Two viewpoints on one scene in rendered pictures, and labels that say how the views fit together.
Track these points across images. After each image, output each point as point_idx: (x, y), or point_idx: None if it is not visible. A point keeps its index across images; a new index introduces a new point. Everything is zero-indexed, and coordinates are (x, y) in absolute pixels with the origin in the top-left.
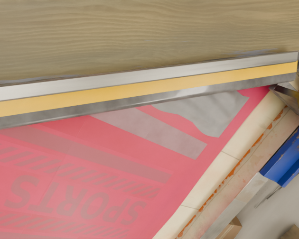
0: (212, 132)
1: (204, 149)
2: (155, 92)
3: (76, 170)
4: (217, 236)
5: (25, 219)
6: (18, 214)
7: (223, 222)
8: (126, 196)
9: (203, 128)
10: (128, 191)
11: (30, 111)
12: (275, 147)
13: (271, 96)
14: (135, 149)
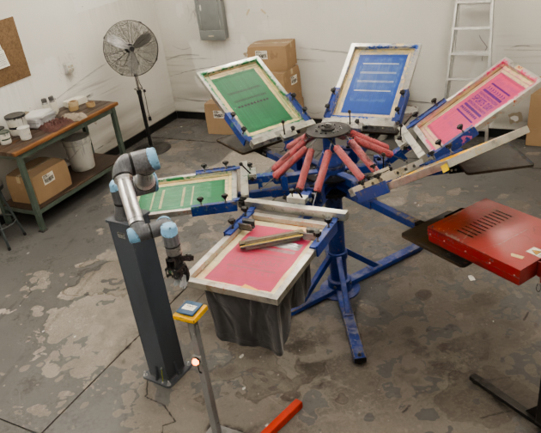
0: (295, 249)
1: (295, 253)
2: (276, 240)
3: (264, 257)
4: (305, 262)
5: (252, 265)
6: (252, 264)
7: (305, 259)
8: (276, 261)
9: (293, 249)
10: (276, 260)
11: (258, 243)
12: None
13: (310, 243)
14: (276, 253)
